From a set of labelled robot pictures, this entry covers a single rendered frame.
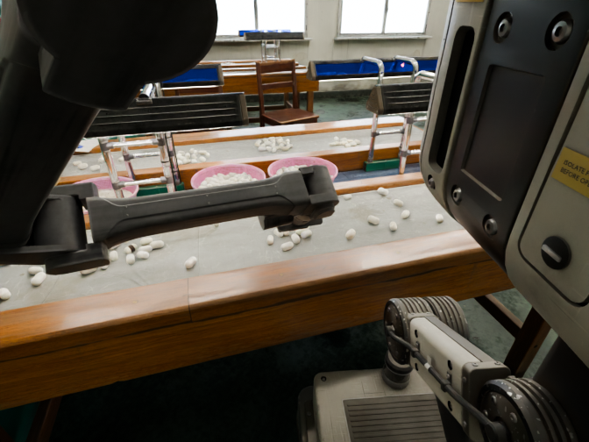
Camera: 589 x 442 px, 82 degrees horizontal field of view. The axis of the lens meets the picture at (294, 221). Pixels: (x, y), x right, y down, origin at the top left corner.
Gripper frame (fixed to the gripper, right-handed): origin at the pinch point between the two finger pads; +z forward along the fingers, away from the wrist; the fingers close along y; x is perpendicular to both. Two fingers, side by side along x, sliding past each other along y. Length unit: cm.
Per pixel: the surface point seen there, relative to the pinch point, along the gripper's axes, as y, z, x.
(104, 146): 43, 19, -31
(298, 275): 1.2, -3.1, 13.5
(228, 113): 10.7, -2.5, -27.3
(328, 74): -37, 40, -63
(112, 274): 43.0, 11.2, 5.0
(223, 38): -46, 383, -341
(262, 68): -49, 196, -168
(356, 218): -24.6, 15.7, 0.5
